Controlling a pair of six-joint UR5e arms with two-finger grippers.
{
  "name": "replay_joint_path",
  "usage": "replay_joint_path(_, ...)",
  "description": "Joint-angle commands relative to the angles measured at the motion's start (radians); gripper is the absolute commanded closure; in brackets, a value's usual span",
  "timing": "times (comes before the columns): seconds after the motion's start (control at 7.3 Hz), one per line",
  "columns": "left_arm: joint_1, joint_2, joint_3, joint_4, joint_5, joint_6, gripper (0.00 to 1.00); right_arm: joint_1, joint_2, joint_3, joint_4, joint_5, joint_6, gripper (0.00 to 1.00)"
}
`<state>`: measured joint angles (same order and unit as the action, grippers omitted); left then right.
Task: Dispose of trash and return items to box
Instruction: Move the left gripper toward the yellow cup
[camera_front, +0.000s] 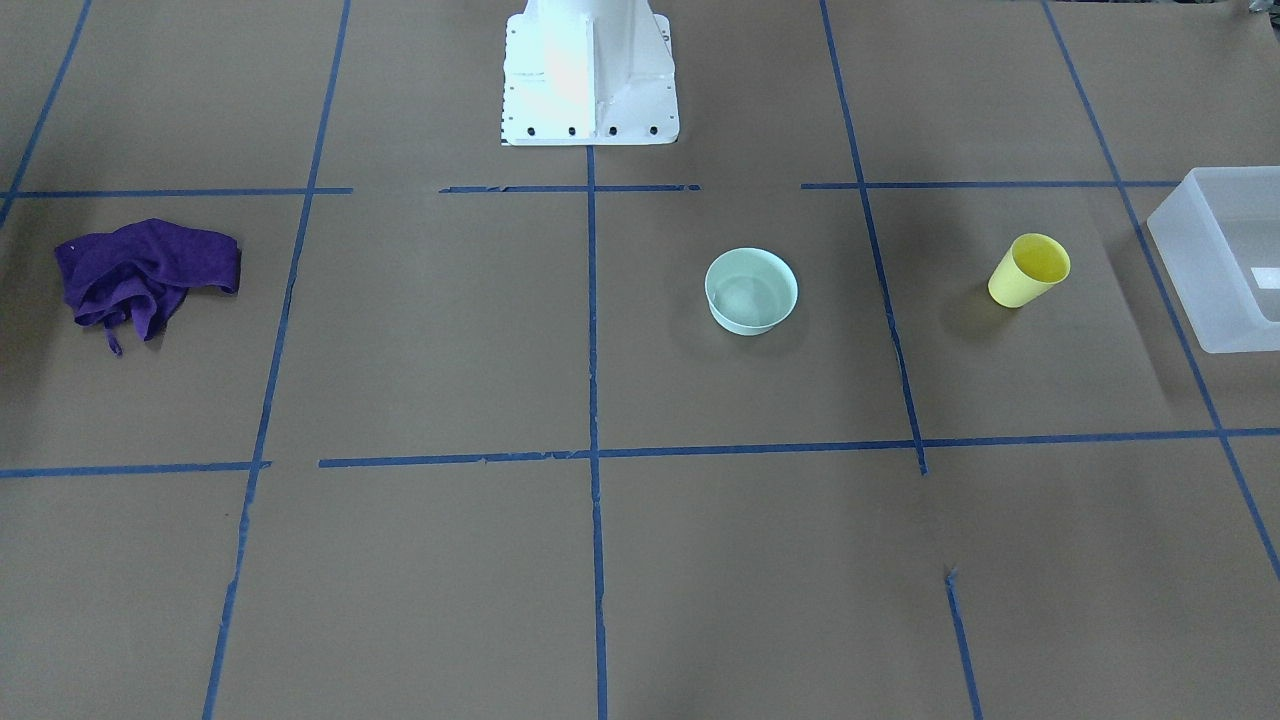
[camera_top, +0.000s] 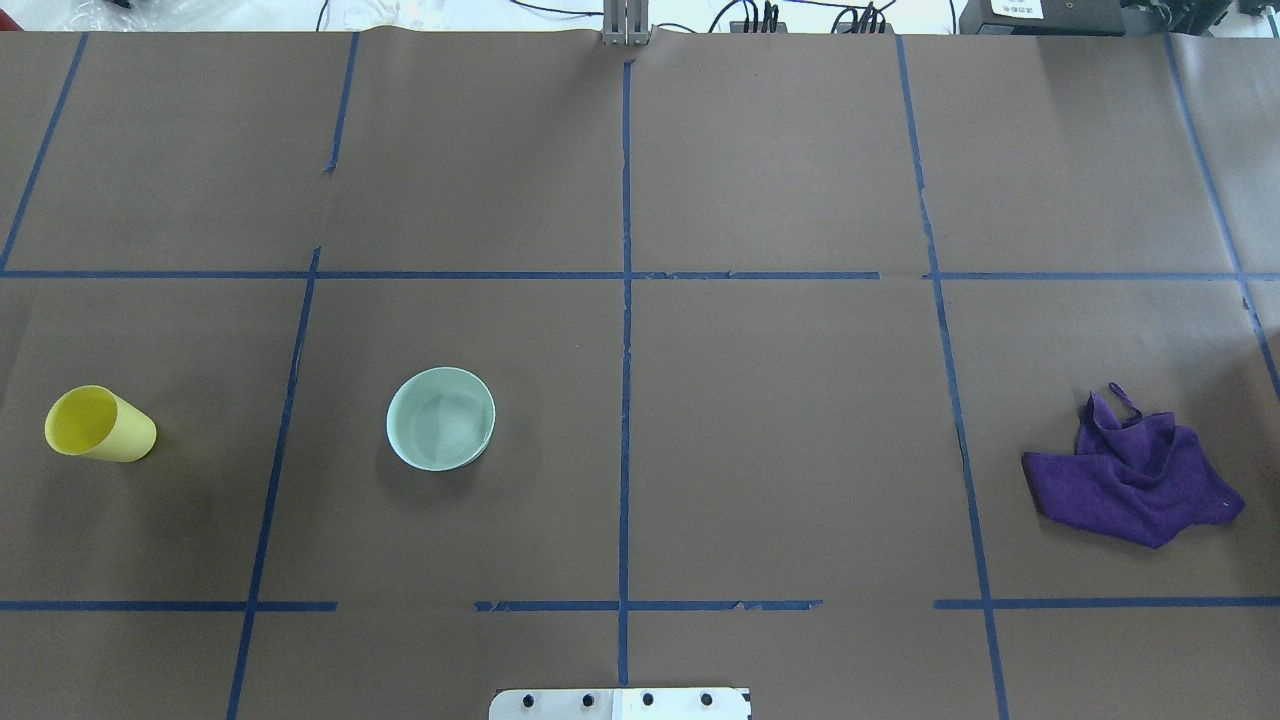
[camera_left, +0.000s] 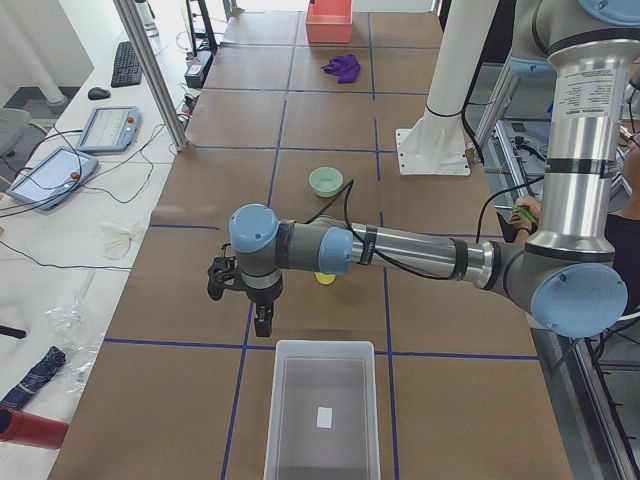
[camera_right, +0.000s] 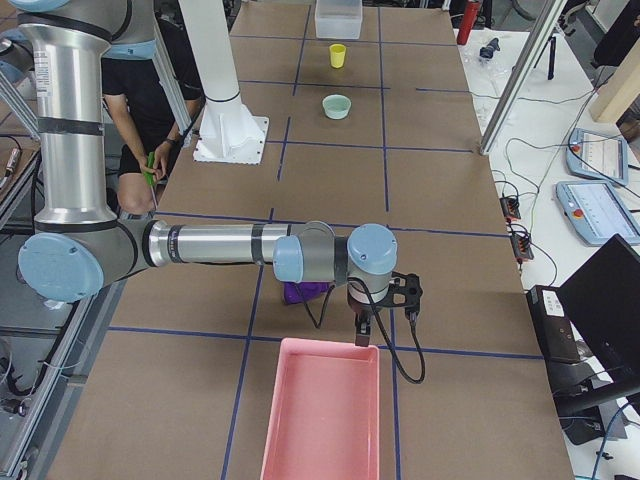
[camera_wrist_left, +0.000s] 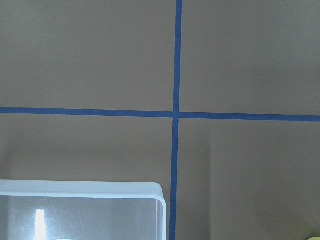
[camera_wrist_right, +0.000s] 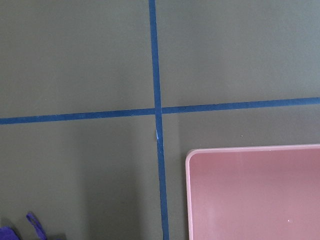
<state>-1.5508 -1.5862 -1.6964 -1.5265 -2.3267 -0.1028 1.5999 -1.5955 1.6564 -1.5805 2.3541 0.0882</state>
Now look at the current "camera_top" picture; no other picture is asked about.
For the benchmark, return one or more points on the purple cloth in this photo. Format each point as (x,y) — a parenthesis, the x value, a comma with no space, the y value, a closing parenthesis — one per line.
(1143,479)

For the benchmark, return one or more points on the black power strip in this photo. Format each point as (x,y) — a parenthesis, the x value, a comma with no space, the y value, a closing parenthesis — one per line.
(844,24)

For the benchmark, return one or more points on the yellow plastic cup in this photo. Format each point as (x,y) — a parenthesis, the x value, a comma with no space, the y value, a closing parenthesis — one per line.
(94,423)

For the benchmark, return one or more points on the mint green bowl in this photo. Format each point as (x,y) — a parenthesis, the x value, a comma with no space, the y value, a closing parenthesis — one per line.
(441,419)

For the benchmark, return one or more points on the black device box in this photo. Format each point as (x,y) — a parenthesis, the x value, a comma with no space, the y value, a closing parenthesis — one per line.
(1056,18)

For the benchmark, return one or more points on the white pedestal base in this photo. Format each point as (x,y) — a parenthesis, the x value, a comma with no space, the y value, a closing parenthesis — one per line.
(623,703)

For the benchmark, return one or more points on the grey aluminium frame post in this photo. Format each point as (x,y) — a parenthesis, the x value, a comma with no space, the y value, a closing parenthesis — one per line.
(626,23)

